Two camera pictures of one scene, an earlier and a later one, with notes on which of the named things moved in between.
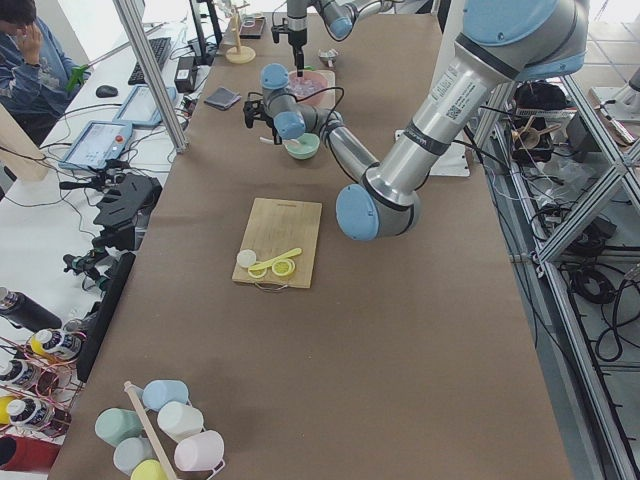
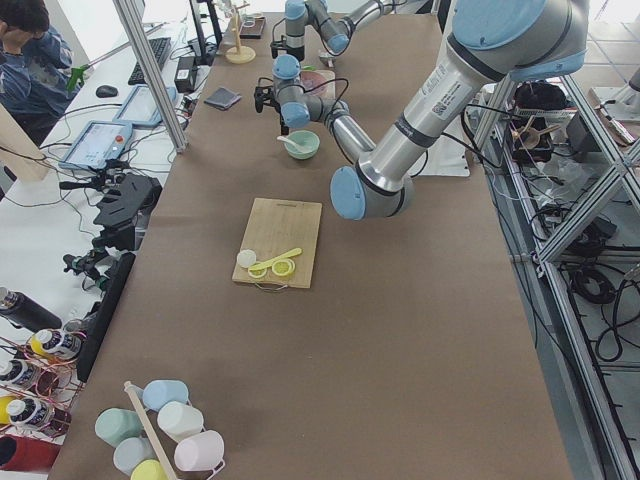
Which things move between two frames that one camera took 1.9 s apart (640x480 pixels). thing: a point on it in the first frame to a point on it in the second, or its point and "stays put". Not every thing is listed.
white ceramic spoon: (285, 141) to (296, 146)
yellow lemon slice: (283, 267) stays put
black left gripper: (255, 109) to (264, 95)
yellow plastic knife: (277, 258) stays put
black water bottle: (24, 312) stays put
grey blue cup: (130, 451) stays put
